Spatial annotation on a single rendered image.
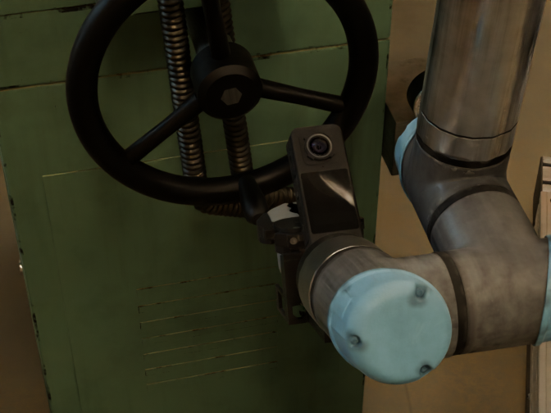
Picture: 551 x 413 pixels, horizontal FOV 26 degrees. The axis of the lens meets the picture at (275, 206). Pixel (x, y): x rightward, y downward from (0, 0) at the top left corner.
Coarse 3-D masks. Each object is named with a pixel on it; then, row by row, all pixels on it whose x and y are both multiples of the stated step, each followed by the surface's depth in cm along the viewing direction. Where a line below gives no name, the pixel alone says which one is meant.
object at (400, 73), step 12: (408, 60) 145; (420, 60) 145; (396, 72) 143; (408, 72) 143; (420, 72) 143; (396, 84) 141; (408, 84) 141; (396, 96) 139; (396, 108) 138; (408, 108) 138; (384, 120) 140; (396, 120) 136; (408, 120) 136; (384, 132) 141; (396, 132) 137; (384, 144) 142; (384, 156) 143; (396, 168) 140
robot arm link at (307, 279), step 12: (336, 240) 91; (348, 240) 91; (360, 240) 91; (312, 252) 92; (324, 252) 90; (312, 264) 90; (300, 276) 92; (312, 276) 89; (300, 288) 92; (312, 312) 93
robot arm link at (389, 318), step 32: (352, 256) 86; (384, 256) 86; (416, 256) 84; (320, 288) 86; (352, 288) 81; (384, 288) 79; (416, 288) 79; (448, 288) 82; (320, 320) 87; (352, 320) 79; (384, 320) 79; (416, 320) 79; (448, 320) 80; (352, 352) 79; (384, 352) 79; (416, 352) 80; (448, 352) 83
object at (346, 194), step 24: (288, 144) 100; (312, 144) 98; (336, 144) 99; (312, 168) 98; (336, 168) 98; (312, 192) 97; (336, 192) 98; (312, 216) 97; (336, 216) 97; (312, 240) 96
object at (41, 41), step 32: (256, 0) 125; (288, 0) 126; (320, 0) 127; (384, 0) 129; (0, 32) 120; (32, 32) 121; (64, 32) 122; (128, 32) 124; (160, 32) 125; (256, 32) 128; (288, 32) 128; (320, 32) 129; (384, 32) 131; (0, 64) 123; (32, 64) 124; (64, 64) 125; (128, 64) 126; (160, 64) 127
